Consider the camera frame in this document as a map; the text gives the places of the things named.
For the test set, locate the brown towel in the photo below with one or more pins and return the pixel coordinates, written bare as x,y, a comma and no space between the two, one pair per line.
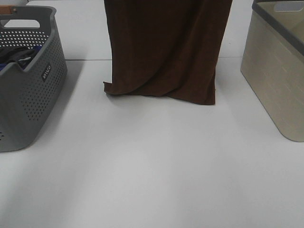
166,47

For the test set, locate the grey perforated laundry basket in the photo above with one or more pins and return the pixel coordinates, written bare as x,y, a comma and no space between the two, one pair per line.
32,73

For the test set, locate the beige bin with grey rim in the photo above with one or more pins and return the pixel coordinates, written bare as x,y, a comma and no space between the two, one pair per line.
273,62

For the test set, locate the blue cloth in basket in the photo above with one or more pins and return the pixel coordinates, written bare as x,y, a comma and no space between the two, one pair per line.
4,67

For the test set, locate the dark grey cloth in basket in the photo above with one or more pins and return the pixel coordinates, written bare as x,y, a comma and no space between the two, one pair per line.
16,55

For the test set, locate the orange basket handle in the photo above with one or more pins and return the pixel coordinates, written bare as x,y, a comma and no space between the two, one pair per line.
7,9

